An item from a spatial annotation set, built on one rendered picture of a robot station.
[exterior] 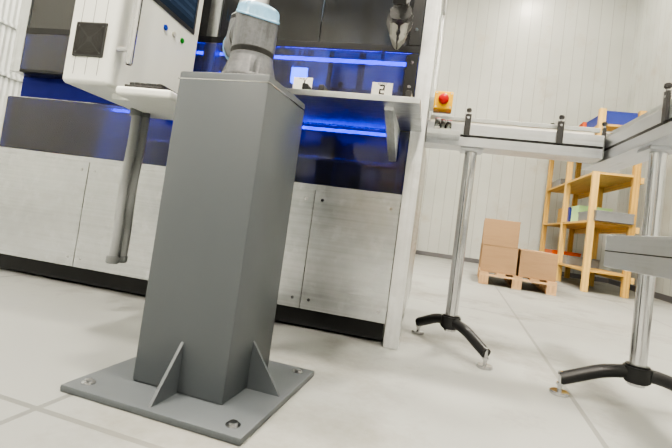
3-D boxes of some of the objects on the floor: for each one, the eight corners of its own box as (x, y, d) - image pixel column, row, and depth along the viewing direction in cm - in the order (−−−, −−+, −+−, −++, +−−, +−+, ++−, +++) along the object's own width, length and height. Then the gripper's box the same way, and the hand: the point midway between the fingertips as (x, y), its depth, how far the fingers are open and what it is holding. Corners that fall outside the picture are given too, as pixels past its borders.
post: (384, 343, 178) (447, -149, 189) (398, 345, 177) (461, -150, 188) (382, 347, 172) (447, -162, 183) (397, 350, 171) (462, -163, 182)
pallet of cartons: (548, 286, 548) (554, 230, 552) (556, 296, 439) (564, 227, 442) (477, 274, 581) (483, 221, 584) (468, 281, 471) (476, 216, 475)
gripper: (417, -1, 159) (410, 57, 158) (392, -1, 161) (385, 55, 160) (417, -13, 151) (409, 47, 150) (390, -14, 153) (382, 46, 152)
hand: (396, 44), depth 152 cm, fingers closed
